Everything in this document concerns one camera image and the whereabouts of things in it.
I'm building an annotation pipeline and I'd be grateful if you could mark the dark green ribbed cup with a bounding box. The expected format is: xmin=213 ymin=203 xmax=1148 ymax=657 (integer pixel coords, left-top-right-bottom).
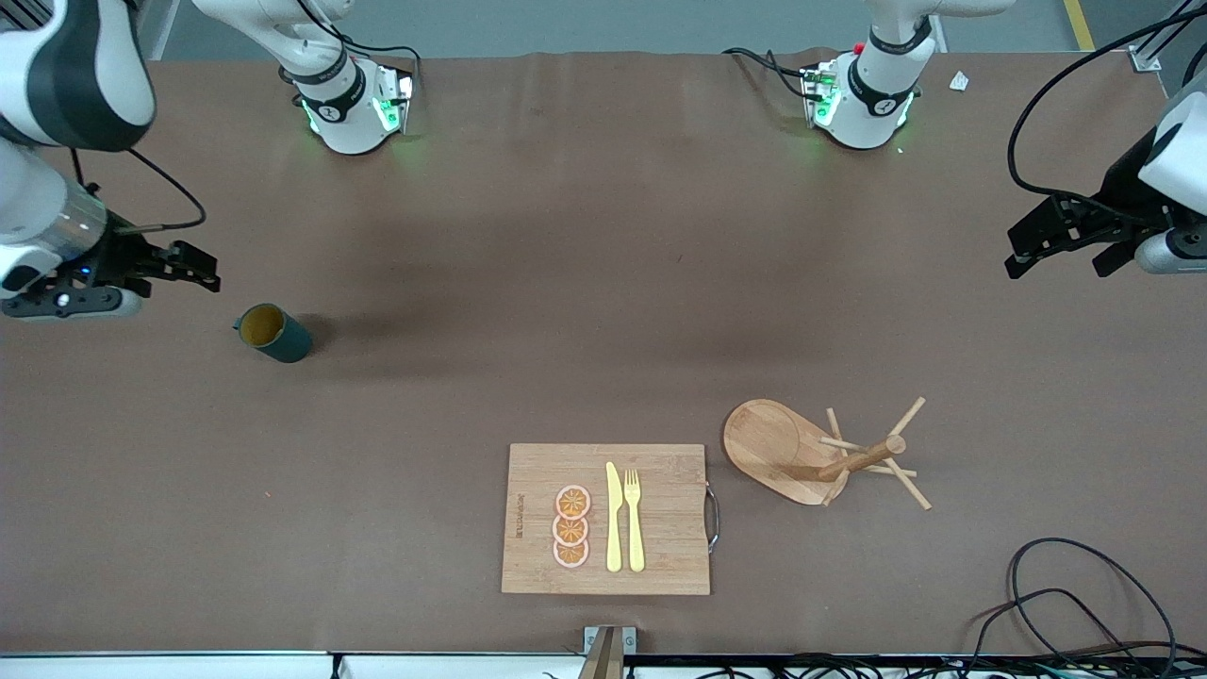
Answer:
xmin=233 ymin=303 xmax=313 ymax=364

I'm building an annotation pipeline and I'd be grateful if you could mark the wooden cup rack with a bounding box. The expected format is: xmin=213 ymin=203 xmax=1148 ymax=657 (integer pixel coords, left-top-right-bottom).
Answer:
xmin=723 ymin=396 xmax=933 ymax=511

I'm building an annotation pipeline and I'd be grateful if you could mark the bamboo cutting board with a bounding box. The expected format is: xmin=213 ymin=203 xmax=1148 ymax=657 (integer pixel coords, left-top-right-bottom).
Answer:
xmin=501 ymin=443 xmax=711 ymax=596

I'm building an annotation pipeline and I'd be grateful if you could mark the yellow plastic knife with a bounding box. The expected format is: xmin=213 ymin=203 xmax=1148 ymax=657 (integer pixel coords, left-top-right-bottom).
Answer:
xmin=605 ymin=461 xmax=624 ymax=573

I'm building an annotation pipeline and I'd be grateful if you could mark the yellow plastic fork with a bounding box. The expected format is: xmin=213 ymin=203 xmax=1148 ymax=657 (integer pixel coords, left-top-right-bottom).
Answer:
xmin=623 ymin=469 xmax=646 ymax=573

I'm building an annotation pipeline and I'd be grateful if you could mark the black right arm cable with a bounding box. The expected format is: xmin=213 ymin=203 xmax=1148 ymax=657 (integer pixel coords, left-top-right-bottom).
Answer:
xmin=71 ymin=146 xmax=207 ymax=234

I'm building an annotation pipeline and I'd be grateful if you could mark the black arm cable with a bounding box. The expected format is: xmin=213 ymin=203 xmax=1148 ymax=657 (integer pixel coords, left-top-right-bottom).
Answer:
xmin=1007 ymin=8 xmax=1207 ymax=227
xmin=71 ymin=146 xmax=207 ymax=234

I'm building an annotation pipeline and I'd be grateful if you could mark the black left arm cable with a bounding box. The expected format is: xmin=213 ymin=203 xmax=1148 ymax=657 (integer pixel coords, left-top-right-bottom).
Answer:
xmin=1007 ymin=8 xmax=1207 ymax=227

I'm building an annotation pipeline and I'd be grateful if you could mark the aluminium frame profile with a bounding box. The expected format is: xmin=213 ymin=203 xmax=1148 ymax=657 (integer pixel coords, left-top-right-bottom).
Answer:
xmin=1127 ymin=0 xmax=1207 ymax=73

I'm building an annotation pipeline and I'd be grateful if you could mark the black right base cable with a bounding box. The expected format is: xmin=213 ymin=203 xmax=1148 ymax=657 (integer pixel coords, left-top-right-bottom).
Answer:
xmin=297 ymin=0 xmax=422 ymax=95

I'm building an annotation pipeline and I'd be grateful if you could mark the black base cable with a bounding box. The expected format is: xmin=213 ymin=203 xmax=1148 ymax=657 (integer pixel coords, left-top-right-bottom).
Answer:
xmin=723 ymin=47 xmax=814 ymax=100
xmin=297 ymin=0 xmax=422 ymax=95

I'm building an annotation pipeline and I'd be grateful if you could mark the looped black cable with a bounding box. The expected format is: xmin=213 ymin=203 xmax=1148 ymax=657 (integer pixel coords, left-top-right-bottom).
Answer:
xmin=971 ymin=538 xmax=1180 ymax=672

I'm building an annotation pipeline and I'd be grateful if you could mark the black left base cable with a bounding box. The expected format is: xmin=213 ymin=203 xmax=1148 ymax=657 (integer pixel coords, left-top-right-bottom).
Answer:
xmin=723 ymin=47 xmax=814 ymax=100

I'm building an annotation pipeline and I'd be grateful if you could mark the black cable bundle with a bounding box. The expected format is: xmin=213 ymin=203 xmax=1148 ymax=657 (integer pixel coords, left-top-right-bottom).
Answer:
xmin=622 ymin=653 xmax=1207 ymax=679

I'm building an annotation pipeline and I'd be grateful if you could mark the metal table edge bracket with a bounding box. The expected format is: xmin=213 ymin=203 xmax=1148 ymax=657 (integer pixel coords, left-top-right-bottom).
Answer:
xmin=577 ymin=625 xmax=637 ymax=679

